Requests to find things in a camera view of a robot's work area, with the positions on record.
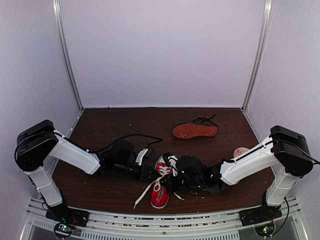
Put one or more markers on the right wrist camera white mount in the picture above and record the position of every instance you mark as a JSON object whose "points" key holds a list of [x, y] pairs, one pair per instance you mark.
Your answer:
{"points": [[170, 164]]}

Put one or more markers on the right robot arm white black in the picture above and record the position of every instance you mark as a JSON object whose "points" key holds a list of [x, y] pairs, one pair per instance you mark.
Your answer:
{"points": [[283, 147]]}

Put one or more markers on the upturned shoe orange sole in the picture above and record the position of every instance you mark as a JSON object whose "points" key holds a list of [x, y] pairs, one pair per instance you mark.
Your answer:
{"points": [[199, 127]]}

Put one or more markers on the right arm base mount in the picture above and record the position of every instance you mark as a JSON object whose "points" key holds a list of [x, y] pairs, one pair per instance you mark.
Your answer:
{"points": [[262, 218]]}

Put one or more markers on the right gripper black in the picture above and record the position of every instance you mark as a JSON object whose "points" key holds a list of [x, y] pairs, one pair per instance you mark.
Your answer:
{"points": [[173, 188]]}

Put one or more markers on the red patterned bowl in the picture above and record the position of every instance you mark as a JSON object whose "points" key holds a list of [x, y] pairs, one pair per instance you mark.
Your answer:
{"points": [[239, 151]]}

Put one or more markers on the left aluminium frame post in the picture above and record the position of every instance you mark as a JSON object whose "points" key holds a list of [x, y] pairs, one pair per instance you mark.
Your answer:
{"points": [[65, 53]]}

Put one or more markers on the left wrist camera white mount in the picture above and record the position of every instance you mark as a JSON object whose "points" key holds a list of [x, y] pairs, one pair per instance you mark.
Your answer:
{"points": [[144, 154]]}

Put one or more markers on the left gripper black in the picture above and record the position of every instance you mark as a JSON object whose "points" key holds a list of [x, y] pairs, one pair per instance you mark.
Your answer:
{"points": [[146, 170]]}

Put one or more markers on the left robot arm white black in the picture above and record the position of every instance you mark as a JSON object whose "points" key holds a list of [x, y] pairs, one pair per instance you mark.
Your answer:
{"points": [[42, 140]]}

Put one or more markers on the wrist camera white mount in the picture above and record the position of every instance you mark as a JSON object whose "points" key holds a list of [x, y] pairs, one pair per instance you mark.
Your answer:
{"points": [[170, 164], [144, 154]]}

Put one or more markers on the aluminium frame post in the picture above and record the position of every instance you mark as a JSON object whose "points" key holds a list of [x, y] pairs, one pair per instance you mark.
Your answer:
{"points": [[65, 53], [257, 65]]}

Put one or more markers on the right aluminium frame post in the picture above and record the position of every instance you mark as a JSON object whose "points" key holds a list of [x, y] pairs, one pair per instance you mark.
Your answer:
{"points": [[257, 65]]}

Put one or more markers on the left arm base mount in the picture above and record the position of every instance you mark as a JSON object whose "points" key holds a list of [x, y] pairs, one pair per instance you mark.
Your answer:
{"points": [[72, 217]]}

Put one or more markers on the front aluminium rail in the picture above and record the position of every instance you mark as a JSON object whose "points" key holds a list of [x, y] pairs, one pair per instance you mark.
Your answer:
{"points": [[219, 225]]}

